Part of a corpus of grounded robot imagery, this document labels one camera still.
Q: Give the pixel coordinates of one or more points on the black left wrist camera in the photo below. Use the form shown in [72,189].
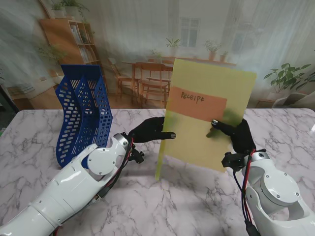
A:
[137,155]

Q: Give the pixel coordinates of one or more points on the blue perforated plastic file rack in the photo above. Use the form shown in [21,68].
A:
[86,73]

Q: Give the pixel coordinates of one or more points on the yellow-green translucent file folder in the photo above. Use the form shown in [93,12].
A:
[194,152]

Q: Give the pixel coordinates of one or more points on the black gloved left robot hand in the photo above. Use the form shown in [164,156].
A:
[150,131]

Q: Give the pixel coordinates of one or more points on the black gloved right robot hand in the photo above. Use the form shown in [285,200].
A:
[240,140]

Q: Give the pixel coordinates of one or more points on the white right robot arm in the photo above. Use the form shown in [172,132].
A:
[273,194]

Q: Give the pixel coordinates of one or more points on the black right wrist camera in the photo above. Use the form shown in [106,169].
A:
[232,161]

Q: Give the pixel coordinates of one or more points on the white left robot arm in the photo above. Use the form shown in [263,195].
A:
[73,191]

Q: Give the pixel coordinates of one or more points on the pink paper receipt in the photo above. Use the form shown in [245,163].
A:
[197,108]

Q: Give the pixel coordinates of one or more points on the printed room scene backdrop cloth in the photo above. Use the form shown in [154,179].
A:
[157,29]

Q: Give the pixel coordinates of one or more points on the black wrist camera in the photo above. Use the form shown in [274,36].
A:
[232,161]
[137,155]

